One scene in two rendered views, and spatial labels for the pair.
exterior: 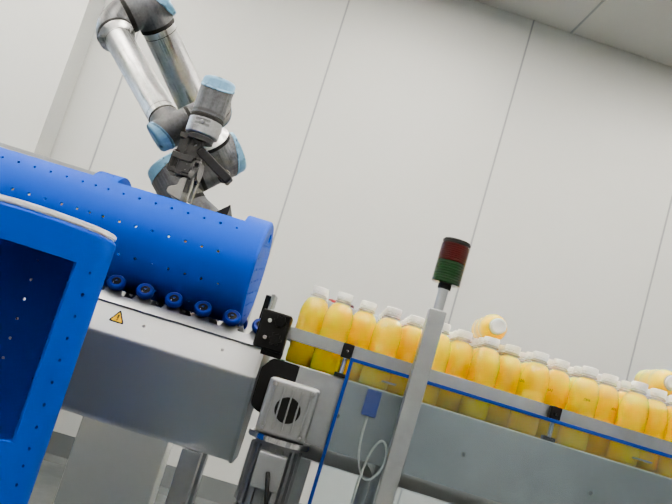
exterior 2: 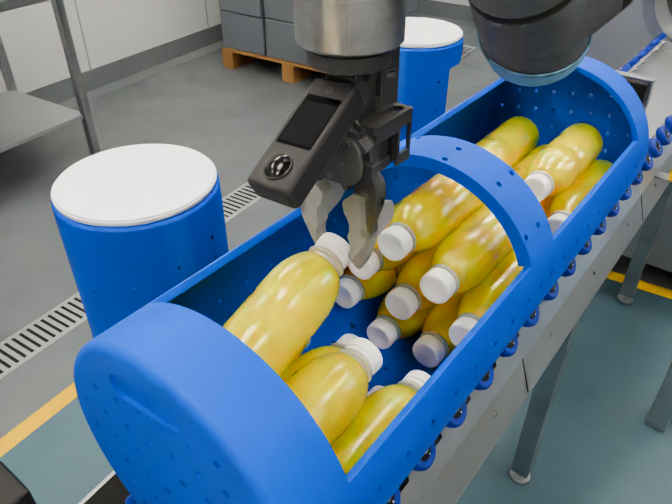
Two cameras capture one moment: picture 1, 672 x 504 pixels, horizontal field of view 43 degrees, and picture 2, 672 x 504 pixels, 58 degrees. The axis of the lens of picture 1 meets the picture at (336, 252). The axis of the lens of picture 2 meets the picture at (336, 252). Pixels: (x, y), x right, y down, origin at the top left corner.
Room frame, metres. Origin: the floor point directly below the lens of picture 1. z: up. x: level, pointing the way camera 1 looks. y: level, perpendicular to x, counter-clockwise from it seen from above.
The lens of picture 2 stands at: (2.49, 0.01, 1.55)
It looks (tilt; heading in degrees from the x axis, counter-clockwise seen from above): 36 degrees down; 126
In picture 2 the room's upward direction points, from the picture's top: straight up
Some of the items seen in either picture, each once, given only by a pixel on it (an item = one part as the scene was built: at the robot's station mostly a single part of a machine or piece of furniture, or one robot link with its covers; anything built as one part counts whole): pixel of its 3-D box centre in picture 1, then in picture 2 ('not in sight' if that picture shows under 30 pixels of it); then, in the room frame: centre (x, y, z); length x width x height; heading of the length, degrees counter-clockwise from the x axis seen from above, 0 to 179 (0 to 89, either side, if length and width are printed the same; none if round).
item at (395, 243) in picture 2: not in sight; (393, 244); (2.20, 0.52, 1.15); 0.04 x 0.02 x 0.04; 179
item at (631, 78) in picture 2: not in sight; (620, 109); (2.24, 1.46, 1.00); 0.10 x 0.04 x 0.15; 179
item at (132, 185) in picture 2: (47, 217); (136, 181); (1.66, 0.56, 1.03); 0.28 x 0.28 x 0.01
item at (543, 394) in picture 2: not in sight; (541, 403); (2.30, 1.17, 0.31); 0.06 x 0.06 x 0.63; 89
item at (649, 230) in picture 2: not in sight; (648, 234); (2.32, 2.15, 0.31); 0.06 x 0.06 x 0.63; 89
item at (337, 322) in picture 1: (333, 335); not in sight; (2.04, -0.05, 0.99); 0.07 x 0.07 x 0.19
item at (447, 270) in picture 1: (448, 273); not in sight; (1.83, -0.25, 1.18); 0.06 x 0.06 x 0.05
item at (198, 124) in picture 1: (203, 129); (346, 17); (2.20, 0.43, 1.42); 0.10 x 0.09 x 0.05; 178
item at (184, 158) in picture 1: (190, 157); (354, 111); (2.20, 0.44, 1.34); 0.09 x 0.08 x 0.12; 88
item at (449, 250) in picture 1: (453, 253); not in sight; (1.83, -0.25, 1.23); 0.06 x 0.06 x 0.04
